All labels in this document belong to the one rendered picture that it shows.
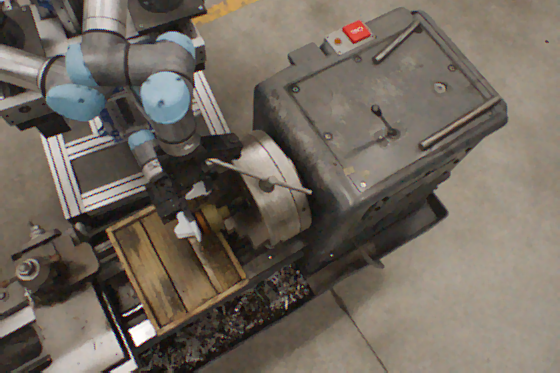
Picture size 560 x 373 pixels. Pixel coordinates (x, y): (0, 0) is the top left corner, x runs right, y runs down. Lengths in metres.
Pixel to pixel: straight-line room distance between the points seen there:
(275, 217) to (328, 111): 0.31
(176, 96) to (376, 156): 0.62
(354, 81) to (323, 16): 1.84
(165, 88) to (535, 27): 3.06
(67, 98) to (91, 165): 1.30
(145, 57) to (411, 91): 0.76
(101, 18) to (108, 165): 1.54
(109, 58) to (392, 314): 1.91
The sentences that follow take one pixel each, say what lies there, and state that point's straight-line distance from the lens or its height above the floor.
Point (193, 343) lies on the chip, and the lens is 1.76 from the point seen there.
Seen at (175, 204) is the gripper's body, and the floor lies 1.11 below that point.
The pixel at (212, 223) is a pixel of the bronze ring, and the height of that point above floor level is 1.11.
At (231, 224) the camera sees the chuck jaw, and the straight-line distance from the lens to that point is 1.29.
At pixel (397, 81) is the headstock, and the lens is 1.36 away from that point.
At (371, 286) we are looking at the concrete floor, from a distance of 2.44.
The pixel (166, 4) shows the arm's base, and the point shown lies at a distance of 1.55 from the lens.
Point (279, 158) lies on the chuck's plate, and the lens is 1.20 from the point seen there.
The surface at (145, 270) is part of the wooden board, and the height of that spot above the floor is 0.89.
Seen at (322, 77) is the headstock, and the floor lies 1.26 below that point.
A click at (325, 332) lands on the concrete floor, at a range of 2.37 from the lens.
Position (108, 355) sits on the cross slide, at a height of 0.97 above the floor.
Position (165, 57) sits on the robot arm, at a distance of 0.87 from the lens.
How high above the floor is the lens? 2.33
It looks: 66 degrees down
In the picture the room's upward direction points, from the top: 10 degrees clockwise
